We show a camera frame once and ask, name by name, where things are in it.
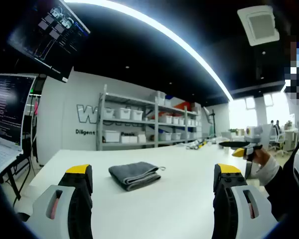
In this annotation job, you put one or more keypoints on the black laptop stand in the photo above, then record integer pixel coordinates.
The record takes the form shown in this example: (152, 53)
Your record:
(13, 179)

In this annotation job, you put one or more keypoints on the person's right hand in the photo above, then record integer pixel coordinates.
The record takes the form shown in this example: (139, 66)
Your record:
(261, 158)

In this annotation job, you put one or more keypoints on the row of white storage boxes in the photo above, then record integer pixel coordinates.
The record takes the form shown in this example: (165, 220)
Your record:
(123, 113)

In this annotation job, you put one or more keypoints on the pink hanging tag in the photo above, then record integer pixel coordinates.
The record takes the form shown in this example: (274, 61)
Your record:
(36, 107)

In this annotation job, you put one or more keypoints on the grey metal shelf unit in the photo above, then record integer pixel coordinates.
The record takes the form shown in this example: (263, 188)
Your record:
(101, 124)

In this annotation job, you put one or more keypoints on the white ceiling air conditioner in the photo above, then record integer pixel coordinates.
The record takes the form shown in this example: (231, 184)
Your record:
(260, 25)

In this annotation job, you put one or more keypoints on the long ceiling light strip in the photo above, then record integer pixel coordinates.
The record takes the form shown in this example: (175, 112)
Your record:
(139, 13)

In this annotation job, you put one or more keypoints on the black wall monitor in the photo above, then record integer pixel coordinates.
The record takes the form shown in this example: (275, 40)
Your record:
(49, 37)

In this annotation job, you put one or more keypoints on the grey towel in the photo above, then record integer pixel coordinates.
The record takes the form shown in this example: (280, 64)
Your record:
(134, 174)

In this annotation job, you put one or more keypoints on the black flat dish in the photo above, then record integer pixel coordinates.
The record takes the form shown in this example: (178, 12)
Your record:
(233, 144)

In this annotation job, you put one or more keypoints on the white office chair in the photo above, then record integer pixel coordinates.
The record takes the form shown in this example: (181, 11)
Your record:
(277, 139)

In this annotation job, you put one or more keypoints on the open laptop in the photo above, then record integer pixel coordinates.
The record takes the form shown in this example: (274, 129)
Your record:
(7, 109)

